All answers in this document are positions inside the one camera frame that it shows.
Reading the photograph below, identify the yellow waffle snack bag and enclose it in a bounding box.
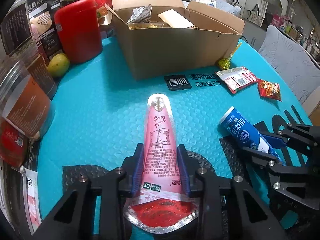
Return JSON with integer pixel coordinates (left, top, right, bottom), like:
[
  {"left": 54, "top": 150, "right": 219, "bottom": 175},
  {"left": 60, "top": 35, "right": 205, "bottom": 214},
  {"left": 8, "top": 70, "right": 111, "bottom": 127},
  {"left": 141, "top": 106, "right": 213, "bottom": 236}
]
[{"left": 127, "top": 22, "right": 169, "bottom": 30}]

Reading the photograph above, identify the small red snack packet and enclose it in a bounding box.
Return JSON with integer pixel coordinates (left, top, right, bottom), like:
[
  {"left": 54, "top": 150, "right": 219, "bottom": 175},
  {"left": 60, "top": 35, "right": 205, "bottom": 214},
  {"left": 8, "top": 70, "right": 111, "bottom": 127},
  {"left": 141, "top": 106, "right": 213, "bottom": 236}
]
[{"left": 258, "top": 79, "right": 281, "bottom": 101}]

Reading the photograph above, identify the yellow green fruit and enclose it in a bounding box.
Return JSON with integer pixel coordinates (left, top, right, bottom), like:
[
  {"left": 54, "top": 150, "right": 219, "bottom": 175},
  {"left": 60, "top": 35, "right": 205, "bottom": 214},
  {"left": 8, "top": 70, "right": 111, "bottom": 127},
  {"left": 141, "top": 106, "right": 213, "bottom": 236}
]
[{"left": 47, "top": 53, "right": 70, "bottom": 78}]

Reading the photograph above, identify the dark label tall jar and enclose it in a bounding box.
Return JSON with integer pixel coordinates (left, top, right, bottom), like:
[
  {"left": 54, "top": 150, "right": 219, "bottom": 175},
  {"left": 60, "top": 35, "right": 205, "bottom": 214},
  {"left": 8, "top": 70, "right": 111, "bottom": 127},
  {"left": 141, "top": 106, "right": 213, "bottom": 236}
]
[{"left": 1, "top": 0, "right": 36, "bottom": 59}]

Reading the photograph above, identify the orange label clear jar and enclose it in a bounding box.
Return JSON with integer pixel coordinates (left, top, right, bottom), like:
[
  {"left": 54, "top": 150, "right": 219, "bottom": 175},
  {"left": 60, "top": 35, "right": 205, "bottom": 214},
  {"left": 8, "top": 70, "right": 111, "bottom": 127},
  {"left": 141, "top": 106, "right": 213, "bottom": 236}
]
[{"left": 1, "top": 59, "right": 55, "bottom": 140}]

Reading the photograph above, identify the silver foil snack bag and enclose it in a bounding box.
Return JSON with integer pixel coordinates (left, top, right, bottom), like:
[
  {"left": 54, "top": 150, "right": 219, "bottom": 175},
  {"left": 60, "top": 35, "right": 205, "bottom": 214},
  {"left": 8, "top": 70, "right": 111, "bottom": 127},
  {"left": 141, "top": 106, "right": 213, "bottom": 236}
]
[{"left": 127, "top": 5, "right": 152, "bottom": 24}]

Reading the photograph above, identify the red label dark-lid jar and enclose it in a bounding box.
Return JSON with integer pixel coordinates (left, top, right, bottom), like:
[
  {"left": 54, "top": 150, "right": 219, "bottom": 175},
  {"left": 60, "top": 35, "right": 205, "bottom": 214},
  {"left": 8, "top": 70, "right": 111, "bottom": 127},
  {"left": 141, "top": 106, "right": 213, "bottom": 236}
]
[{"left": 1, "top": 119, "right": 28, "bottom": 168}]

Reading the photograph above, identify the blue tube package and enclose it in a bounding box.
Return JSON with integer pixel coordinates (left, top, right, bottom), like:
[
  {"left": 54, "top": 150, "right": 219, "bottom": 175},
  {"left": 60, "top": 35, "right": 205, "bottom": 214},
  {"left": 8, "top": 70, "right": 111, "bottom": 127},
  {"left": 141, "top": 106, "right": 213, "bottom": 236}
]
[{"left": 219, "top": 106, "right": 282, "bottom": 161}]

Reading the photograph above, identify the grey covered chair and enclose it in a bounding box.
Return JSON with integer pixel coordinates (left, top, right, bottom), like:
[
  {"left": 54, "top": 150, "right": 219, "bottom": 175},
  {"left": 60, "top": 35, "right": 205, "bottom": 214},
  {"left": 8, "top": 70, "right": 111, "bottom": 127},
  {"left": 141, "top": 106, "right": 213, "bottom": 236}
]
[
  {"left": 216, "top": 0, "right": 241, "bottom": 17},
  {"left": 258, "top": 25, "right": 319, "bottom": 103}
]

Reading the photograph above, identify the gold paper box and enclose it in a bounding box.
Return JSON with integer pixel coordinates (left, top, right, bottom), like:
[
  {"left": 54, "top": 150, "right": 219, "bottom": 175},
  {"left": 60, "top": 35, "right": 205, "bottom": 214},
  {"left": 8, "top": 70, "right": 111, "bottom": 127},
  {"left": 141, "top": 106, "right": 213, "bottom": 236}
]
[{"left": 158, "top": 9, "right": 194, "bottom": 29}]

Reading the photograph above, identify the open cardboard box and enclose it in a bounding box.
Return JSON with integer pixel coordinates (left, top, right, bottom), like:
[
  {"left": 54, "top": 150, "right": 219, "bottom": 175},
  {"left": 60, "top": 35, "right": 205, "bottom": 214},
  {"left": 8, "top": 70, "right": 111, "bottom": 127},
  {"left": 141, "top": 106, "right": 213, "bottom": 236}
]
[{"left": 109, "top": 0, "right": 245, "bottom": 80}]

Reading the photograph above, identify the far grey covered chair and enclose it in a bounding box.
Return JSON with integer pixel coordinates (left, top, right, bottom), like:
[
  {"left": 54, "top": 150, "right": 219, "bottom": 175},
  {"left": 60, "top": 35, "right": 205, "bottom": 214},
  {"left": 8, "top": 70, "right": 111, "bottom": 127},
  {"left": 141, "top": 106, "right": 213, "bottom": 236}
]
[{"left": 216, "top": 0, "right": 241, "bottom": 17}]

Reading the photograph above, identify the brown cardboard box on floor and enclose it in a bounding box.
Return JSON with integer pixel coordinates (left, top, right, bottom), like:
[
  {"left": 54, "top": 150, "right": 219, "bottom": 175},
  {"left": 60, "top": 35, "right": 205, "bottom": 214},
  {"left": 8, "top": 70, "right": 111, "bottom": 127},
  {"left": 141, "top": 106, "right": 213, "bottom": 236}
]
[{"left": 302, "top": 87, "right": 320, "bottom": 126}]

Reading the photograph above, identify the red white flat packet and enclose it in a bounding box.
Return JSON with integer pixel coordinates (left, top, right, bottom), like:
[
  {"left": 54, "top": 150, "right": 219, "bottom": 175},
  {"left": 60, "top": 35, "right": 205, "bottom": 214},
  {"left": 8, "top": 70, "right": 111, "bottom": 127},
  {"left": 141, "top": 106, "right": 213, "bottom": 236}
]
[{"left": 216, "top": 66, "right": 258, "bottom": 94}]

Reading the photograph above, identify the near grey covered chair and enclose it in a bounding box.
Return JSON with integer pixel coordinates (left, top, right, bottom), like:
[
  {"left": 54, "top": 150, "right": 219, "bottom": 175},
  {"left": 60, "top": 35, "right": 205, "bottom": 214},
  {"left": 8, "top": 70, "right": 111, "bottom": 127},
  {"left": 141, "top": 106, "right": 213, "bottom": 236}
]
[{"left": 258, "top": 25, "right": 319, "bottom": 103}]

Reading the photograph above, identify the red canister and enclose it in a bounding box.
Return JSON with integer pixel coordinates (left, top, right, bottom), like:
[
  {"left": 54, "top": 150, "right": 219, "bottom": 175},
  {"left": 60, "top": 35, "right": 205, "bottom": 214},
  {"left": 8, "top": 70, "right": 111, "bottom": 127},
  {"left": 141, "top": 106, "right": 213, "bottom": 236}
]
[{"left": 54, "top": 0, "right": 103, "bottom": 63}]

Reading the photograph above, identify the green lollipop yellow stick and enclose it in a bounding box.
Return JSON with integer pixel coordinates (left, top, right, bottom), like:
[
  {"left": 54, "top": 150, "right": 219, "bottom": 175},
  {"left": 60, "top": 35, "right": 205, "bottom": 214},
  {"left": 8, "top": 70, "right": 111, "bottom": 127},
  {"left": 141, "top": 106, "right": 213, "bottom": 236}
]
[{"left": 218, "top": 42, "right": 242, "bottom": 70}]

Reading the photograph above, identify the pink cone pouch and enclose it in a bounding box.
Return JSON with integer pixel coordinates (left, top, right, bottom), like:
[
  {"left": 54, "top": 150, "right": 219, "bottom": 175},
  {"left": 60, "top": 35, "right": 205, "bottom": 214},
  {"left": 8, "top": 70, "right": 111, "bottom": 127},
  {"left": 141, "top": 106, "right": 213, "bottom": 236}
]
[{"left": 124, "top": 93, "right": 199, "bottom": 234}]

